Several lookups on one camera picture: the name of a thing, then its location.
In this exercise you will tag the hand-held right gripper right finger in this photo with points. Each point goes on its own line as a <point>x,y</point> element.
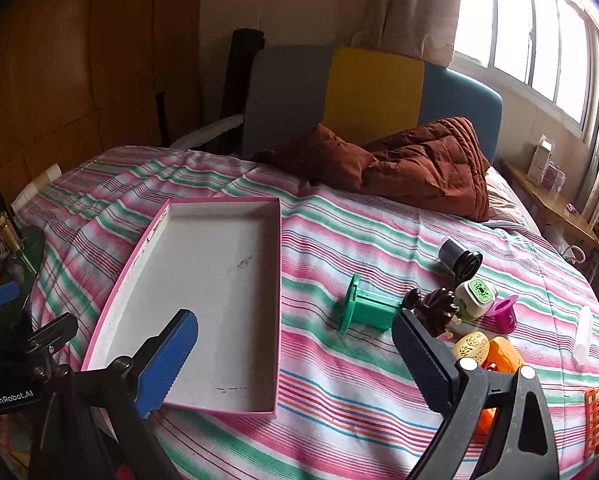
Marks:
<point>422,365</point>

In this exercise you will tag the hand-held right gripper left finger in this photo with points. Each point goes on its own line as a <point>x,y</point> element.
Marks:
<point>167,365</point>

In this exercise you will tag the yellow oval toy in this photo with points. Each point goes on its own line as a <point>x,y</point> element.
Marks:
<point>472,346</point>

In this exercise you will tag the brown pumpkin toy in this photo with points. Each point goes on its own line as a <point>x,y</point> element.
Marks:
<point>434,305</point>

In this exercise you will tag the green spool toy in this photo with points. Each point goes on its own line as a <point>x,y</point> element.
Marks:
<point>374,307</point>

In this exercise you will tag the orange block toy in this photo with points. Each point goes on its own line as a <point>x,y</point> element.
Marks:
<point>504,355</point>

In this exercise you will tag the white green plug-in device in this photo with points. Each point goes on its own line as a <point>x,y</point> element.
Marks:
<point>477,295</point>

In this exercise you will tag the purple funnel toy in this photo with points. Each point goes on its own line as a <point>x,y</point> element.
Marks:
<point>504,312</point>

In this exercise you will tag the pink cardboard box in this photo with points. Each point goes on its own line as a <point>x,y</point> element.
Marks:
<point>204,270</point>

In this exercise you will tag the grey cylinder with black base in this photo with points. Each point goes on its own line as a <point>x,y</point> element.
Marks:
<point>457,255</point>

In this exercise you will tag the green glass table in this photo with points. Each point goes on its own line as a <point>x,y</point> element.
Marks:
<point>29,255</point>

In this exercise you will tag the black gold tube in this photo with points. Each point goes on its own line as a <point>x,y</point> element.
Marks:
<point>2,220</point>

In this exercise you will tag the striped bed sheet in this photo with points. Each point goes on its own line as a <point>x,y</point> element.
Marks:
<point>354,240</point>

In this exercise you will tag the white plastic tube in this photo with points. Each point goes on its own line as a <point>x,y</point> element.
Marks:
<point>582,335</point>

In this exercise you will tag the pale pink pillow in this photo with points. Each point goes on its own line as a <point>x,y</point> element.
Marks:
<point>507,205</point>

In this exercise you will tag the brown quilted duvet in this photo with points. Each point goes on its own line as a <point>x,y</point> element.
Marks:
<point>419,170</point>

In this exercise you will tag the wooden bedside shelf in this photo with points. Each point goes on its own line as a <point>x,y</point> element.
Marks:
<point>544,200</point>

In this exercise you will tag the small purple item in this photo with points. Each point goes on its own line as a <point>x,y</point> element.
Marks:
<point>571,208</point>

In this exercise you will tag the purple patterned carton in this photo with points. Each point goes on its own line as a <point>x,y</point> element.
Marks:
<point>554,177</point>

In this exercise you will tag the white curved object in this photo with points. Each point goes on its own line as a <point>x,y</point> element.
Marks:
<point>204,132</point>

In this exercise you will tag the white carton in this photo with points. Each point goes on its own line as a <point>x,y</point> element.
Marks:
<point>539,160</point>

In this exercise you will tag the wooden wardrobe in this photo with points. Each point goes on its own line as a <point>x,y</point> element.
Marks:
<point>79,60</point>

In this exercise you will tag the grey yellow blue headboard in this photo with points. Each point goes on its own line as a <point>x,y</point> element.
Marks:
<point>289,95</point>

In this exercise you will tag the barred window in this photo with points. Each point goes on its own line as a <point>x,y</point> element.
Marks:
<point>509,20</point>

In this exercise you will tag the beige curtain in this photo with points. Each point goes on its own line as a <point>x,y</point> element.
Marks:
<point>409,5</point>

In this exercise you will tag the cream bed frame corner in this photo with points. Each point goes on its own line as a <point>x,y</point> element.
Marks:
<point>44,175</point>

